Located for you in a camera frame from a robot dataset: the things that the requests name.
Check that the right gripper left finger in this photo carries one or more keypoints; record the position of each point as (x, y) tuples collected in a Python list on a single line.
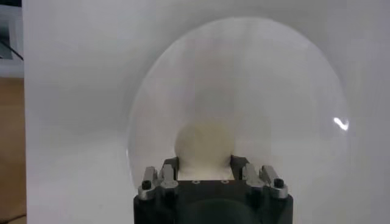
[(164, 182)]

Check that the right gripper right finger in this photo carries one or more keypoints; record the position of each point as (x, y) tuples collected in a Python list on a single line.
[(250, 176)]

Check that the white steamed baozi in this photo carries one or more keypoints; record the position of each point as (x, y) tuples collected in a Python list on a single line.
[(204, 149)]

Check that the white round plate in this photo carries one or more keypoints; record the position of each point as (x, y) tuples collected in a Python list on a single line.
[(243, 76)]

